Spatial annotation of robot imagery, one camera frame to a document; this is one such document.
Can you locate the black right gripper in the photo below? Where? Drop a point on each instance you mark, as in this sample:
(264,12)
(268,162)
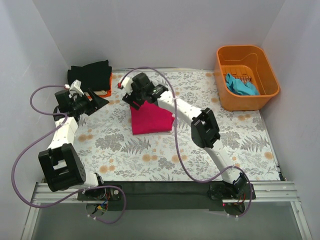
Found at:
(133,99)

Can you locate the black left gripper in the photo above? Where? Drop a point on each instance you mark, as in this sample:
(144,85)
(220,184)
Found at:
(89,100)

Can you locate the pink t shirt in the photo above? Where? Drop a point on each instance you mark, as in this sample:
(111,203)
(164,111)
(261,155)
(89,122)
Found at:
(150,118)

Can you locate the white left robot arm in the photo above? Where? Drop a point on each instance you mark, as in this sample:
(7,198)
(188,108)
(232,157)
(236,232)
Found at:
(60,163)

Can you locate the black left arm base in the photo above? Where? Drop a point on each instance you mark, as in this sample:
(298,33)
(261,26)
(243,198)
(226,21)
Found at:
(102,193)

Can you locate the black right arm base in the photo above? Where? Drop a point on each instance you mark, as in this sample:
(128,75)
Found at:
(236,197)

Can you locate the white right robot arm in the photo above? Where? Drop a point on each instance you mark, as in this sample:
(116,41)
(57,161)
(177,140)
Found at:
(204,128)

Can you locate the folded beige t shirt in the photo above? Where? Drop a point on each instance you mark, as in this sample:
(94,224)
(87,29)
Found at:
(101,93)

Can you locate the folded orange t shirt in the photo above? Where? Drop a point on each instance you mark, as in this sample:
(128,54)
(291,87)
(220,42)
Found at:
(108,88)

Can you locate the folded black t shirt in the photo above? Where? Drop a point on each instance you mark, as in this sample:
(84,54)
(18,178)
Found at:
(94,75)

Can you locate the floral patterned table mat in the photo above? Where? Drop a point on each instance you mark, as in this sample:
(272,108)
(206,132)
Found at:
(106,145)

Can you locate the teal t shirt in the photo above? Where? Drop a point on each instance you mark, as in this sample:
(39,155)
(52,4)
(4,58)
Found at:
(236,86)

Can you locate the orange plastic basket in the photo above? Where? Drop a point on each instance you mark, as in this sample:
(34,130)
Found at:
(247,63)

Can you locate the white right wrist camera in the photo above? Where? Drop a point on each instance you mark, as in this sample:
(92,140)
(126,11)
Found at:
(125,84)

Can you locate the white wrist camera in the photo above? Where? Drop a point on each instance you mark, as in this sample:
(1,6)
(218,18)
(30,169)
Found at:
(125,84)
(74,88)

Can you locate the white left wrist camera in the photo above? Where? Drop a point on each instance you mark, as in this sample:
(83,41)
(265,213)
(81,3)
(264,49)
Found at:
(74,88)

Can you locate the aluminium frame rail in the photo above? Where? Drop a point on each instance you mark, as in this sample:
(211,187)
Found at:
(159,210)

